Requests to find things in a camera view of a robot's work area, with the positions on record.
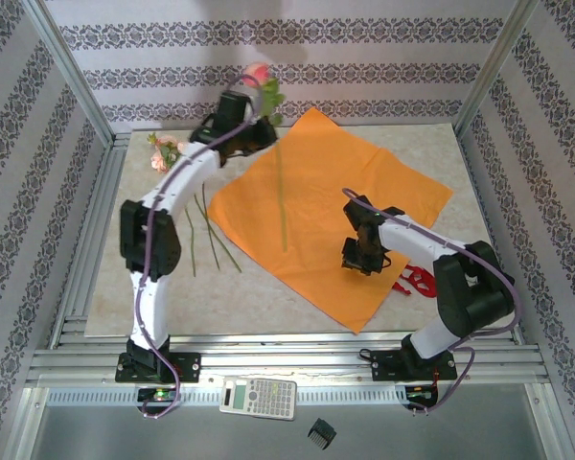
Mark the salmon pink artificial rose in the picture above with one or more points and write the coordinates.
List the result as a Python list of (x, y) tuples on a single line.
[(270, 96)]

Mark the red ribbon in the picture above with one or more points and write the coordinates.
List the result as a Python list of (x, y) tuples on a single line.
[(419, 280)]

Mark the orange wrapping paper sheet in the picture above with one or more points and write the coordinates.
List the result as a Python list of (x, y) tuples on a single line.
[(326, 191)]

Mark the pale peach artificial rose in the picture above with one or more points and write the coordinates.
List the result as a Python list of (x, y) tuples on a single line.
[(165, 141)]

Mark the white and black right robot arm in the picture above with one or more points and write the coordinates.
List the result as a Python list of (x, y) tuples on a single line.
[(465, 297)]

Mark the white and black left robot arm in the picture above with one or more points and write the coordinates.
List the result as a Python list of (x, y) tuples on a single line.
[(163, 249)]

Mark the white scientific calculator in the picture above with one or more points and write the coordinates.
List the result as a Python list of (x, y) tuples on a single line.
[(263, 397)]

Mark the black plastic comb attachment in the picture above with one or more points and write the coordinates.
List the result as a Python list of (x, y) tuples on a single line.
[(322, 433)]

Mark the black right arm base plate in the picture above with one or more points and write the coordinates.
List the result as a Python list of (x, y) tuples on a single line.
[(385, 366)]

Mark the aluminium profile frame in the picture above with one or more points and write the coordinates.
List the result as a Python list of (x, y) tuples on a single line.
[(287, 357)]

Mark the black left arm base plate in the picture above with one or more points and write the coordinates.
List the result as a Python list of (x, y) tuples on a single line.
[(189, 366)]

